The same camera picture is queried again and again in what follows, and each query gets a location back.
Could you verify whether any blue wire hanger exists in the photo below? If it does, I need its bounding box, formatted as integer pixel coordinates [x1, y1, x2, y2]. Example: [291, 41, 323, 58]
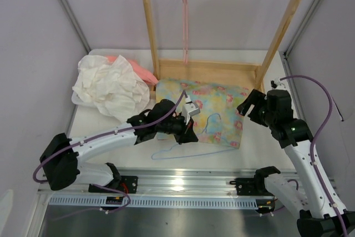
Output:
[151, 113, 236, 160]

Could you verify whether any wooden clothes rack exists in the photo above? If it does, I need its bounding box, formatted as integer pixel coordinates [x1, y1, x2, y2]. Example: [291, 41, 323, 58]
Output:
[143, 0, 302, 89]

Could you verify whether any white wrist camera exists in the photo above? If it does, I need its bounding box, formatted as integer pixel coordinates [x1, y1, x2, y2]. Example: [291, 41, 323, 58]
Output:
[271, 79, 286, 90]
[181, 96, 200, 124]

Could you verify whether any pink garment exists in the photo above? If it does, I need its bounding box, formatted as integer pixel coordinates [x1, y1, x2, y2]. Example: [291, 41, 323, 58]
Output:
[106, 55, 159, 87]

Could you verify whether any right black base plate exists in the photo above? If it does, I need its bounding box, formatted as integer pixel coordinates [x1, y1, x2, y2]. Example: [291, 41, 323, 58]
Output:
[229, 178, 273, 196]

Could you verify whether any slotted cable duct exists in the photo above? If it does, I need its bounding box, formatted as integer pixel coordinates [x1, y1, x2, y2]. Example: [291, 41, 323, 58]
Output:
[49, 195, 273, 210]

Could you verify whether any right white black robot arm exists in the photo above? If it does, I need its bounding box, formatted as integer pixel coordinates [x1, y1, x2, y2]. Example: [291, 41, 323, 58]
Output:
[237, 89, 354, 236]

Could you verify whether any aluminium mounting rail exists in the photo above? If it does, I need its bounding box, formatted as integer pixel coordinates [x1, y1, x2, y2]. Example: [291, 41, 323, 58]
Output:
[38, 164, 255, 198]

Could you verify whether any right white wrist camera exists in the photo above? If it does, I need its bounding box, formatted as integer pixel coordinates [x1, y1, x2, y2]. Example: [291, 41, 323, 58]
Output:
[271, 79, 286, 90]

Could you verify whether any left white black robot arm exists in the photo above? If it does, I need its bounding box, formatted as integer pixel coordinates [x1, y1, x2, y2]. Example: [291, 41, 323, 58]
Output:
[40, 99, 200, 193]

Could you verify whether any white crumpled garment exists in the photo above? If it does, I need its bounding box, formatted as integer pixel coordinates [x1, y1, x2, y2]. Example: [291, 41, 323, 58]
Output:
[72, 55, 150, 122]

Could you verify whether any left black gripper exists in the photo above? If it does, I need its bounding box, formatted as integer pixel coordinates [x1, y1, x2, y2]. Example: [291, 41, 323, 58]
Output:
[156, 112, 198, 145]

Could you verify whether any floral yellow skirt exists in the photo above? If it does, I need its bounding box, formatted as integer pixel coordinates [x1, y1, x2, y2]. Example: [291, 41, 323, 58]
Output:
[156, 79, 249, 149]

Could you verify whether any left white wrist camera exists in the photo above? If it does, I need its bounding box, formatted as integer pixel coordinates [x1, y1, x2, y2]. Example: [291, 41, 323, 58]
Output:
[181, 96, 200, 124]

